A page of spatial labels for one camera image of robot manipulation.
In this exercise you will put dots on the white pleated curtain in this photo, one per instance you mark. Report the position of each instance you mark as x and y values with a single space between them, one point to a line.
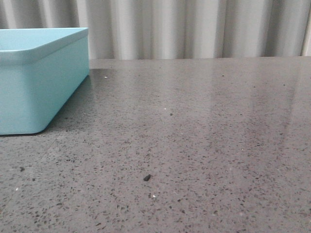
170 29

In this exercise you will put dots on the light blue storage box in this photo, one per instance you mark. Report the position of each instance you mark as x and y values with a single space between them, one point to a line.
39 71

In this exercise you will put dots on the small black debris chip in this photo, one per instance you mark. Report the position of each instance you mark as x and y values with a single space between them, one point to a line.
147 178

